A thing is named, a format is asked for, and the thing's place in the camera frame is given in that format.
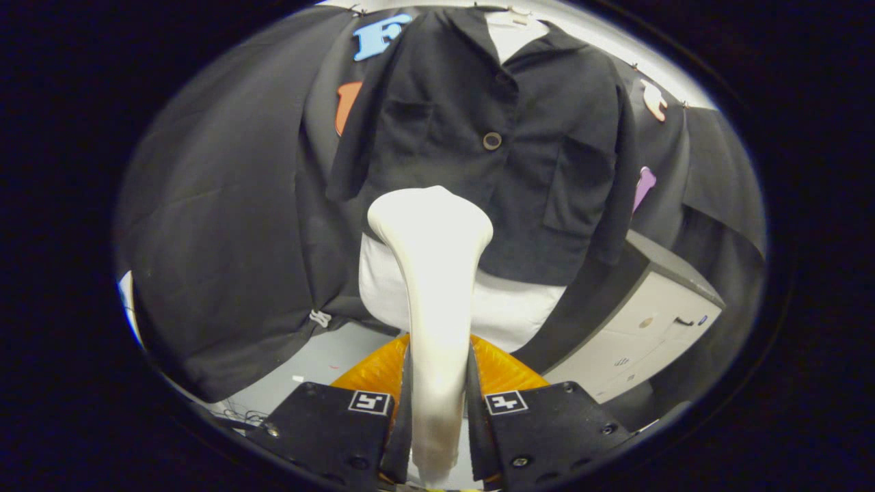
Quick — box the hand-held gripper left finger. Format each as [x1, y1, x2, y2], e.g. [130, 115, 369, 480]
[246, 335, 412, 489]

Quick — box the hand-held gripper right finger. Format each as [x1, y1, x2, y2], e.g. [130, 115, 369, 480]
[467, 335, 633, 489]

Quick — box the white garment steamer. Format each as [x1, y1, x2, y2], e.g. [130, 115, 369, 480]
[367, 186, 494, 489]

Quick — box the black suit jacket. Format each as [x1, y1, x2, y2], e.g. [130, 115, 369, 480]
[325, 7, 643, 375]

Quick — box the white clothes hanger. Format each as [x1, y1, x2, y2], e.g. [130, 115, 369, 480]
[489, 3, 534, 28]

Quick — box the grey cabinet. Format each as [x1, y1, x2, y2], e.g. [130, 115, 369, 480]
[543, 229, 725, 404]

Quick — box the black backdrop cloth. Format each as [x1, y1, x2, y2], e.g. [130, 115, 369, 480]
[113, 3, 768, 404]

